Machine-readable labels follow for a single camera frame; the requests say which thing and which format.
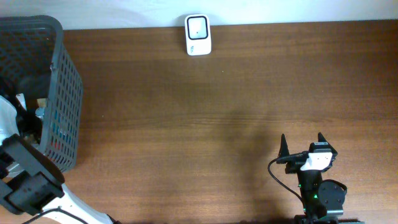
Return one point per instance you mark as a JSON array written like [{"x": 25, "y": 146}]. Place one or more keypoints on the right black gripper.
[{"x": 293, "y": 166}]

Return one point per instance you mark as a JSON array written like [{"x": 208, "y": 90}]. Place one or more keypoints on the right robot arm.
[{"x": 322, "y": 199}]

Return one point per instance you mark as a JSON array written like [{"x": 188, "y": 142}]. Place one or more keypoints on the grey plastic mesh basket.
[{"x": 35, "y": 62}]

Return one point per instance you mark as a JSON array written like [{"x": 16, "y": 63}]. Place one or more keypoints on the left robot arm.
[{"x": 40, "y": 189}]

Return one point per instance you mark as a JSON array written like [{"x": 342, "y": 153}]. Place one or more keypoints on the white barcode scanner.
[{"x": 198, "y": 34}]

